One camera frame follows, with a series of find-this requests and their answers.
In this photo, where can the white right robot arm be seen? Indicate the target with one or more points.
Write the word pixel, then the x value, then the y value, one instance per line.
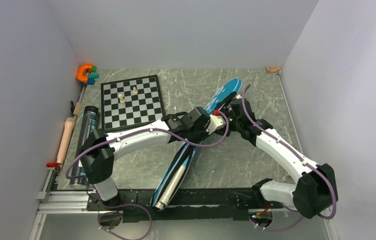
pixel 314 188

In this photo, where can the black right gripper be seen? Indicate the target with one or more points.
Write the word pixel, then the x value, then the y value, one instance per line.
pixel 231 112

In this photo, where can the blue badminton racket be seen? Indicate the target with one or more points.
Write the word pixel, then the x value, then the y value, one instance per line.
pixel 169 191

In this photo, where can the cream chess piece front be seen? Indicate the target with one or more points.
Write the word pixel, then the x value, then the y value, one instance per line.
pixel 121 98

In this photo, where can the orange horseshoe magnet toy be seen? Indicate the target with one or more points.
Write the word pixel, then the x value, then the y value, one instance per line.
pixel 83 72

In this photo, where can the beige wooden roller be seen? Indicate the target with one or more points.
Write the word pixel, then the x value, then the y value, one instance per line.
pixel 69 125

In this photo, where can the black white chessboard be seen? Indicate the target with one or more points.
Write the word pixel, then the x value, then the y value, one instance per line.
pixel 137 110

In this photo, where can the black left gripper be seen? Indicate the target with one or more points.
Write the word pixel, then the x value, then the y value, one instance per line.
pixel 205 134

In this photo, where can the teal toy blocks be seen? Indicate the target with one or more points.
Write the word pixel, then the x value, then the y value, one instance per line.
pixel 92 75

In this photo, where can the small tan stick handle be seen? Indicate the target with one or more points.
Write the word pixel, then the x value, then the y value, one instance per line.
pixel 76 108

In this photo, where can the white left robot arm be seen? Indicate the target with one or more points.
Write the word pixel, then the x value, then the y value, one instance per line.
pixel 100 150

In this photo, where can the small wooden arch block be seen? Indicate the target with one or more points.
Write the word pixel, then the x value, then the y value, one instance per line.
pixel 275 69

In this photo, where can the red clamp piece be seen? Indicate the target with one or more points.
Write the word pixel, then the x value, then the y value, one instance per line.
pixel 56 165

